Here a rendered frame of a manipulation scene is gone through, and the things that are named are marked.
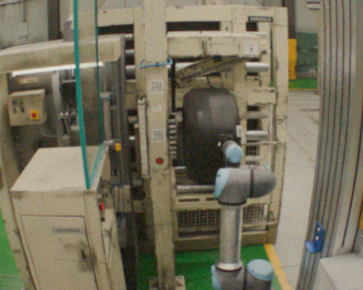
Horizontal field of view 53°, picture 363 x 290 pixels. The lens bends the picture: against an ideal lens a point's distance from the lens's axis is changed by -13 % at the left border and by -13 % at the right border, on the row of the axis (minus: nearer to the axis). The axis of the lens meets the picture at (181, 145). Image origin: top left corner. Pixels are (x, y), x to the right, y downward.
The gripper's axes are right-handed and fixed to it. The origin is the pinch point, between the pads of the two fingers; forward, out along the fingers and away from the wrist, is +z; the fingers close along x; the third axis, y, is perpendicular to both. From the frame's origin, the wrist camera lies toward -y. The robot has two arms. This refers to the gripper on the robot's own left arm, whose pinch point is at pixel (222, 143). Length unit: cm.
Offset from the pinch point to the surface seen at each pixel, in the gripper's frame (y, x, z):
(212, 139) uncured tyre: 2.2, 5.6, 1.8
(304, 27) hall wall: 145, -414, 917
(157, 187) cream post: -31, 36, 26
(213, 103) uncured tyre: 20.7, 2.9, 11.5
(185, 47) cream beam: 54, 15, 42
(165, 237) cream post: -68, 33, 30
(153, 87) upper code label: 30, 36, 18
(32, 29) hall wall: 168, 391, 912
